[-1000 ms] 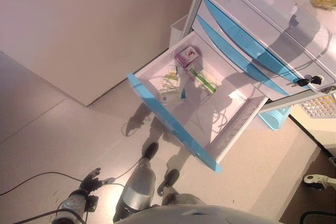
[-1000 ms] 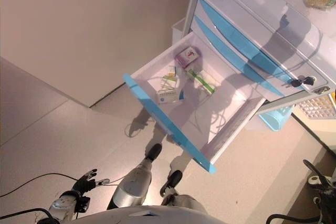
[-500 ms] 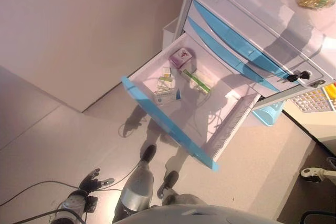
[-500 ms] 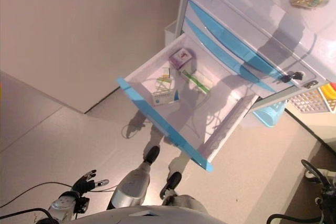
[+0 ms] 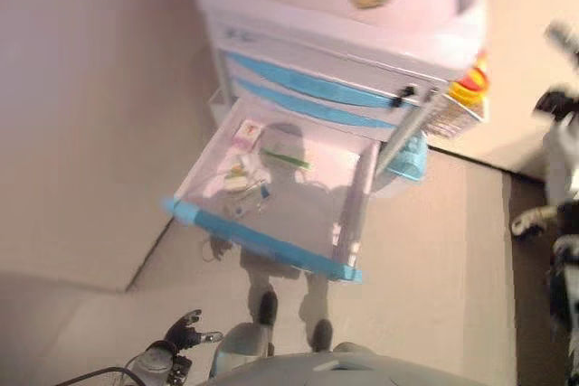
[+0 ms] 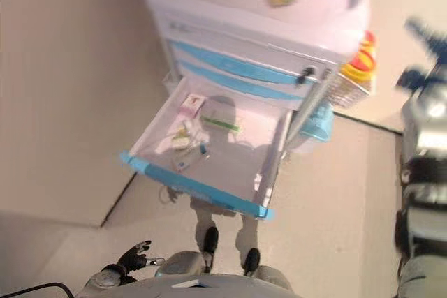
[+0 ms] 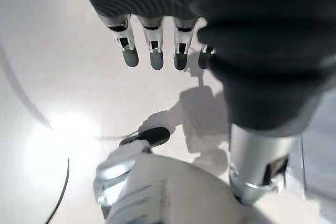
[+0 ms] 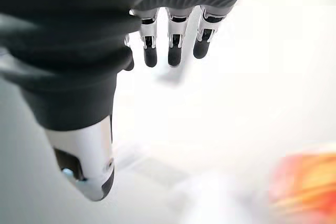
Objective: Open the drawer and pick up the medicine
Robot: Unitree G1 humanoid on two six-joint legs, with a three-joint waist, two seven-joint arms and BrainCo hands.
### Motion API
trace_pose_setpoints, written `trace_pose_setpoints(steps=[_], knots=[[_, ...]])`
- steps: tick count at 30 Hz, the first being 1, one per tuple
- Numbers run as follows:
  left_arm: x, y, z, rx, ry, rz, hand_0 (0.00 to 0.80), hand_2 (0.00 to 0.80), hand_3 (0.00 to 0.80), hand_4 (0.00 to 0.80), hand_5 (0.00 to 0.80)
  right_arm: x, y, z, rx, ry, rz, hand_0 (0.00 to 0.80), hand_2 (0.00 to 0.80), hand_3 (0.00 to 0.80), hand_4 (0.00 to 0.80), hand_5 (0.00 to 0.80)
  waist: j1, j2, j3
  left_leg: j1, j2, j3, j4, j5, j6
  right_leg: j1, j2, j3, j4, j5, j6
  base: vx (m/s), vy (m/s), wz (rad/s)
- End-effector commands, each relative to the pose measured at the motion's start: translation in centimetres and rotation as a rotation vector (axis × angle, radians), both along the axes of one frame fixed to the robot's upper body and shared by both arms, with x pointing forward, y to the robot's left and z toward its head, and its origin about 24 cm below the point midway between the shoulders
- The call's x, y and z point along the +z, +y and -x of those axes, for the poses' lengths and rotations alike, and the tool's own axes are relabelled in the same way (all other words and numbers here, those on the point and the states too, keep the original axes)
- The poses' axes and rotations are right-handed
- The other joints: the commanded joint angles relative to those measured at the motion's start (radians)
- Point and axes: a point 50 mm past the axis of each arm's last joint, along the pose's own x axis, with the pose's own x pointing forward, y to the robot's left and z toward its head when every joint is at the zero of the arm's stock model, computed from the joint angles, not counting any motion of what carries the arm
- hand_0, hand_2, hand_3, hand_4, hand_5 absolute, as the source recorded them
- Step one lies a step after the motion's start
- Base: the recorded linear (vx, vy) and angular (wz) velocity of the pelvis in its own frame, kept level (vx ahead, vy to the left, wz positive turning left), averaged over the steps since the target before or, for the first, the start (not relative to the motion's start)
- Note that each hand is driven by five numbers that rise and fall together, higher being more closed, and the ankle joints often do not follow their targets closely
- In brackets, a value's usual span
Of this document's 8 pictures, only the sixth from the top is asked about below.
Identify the grey robot leg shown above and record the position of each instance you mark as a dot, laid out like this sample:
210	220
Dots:
269	275
188	263

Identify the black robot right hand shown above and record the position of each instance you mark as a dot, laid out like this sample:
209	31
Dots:
434	71

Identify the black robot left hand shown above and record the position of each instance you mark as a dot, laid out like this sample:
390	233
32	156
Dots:
134	259

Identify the green white medicine box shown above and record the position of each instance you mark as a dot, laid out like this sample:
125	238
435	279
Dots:
220	124

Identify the white tube blue cap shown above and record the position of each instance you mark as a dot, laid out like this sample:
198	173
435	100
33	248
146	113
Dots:
203	148

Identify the yellow white medicine box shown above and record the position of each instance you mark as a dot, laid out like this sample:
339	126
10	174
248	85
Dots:
181	142

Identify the grey robot torso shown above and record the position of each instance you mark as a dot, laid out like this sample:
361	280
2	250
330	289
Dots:
195	289

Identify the waste bin with blue lid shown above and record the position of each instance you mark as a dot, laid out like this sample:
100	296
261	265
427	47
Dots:
317	123

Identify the blue white medicine box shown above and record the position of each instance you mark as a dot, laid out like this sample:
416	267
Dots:
185	164

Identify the blue white cart drawer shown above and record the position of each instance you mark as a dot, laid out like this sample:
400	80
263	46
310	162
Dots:
227	62
251	158
237	80

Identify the yellow sharps container red lid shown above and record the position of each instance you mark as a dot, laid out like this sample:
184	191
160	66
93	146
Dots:
368	41
359	64

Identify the pink white medicine box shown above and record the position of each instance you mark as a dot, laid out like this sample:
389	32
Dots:
192	106

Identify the black cart keys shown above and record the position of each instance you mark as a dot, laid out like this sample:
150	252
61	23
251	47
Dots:
306	75

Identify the grey robot left leg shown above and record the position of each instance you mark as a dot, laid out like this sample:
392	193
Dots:
188	263

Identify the white medical cart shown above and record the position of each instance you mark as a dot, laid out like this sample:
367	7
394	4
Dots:
227	1

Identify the grey robot right leg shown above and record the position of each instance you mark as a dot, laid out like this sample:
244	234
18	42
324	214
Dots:
269	275

